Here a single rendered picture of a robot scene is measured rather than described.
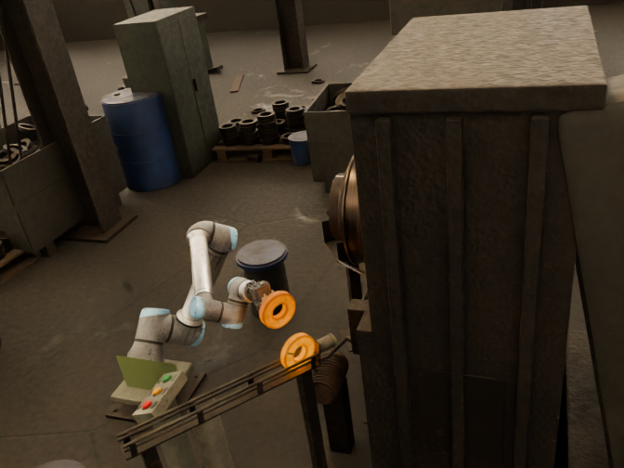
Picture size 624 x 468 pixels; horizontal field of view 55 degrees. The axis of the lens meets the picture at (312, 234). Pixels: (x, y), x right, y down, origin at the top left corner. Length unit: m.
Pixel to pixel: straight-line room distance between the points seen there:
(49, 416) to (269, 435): 1.25
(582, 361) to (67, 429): 2.59
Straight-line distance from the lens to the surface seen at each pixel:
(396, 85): 1.73
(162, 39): 5.71
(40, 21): 4.91
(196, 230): 2.93
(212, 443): 2.62
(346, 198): 2.25
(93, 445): 3.37
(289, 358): 2.35
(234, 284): 2.58
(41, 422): 3.64
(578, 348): 3.12
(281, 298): 2.32
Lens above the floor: 2.23
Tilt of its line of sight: 29 degrees down
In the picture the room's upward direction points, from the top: 8 degrees counter-clockwise
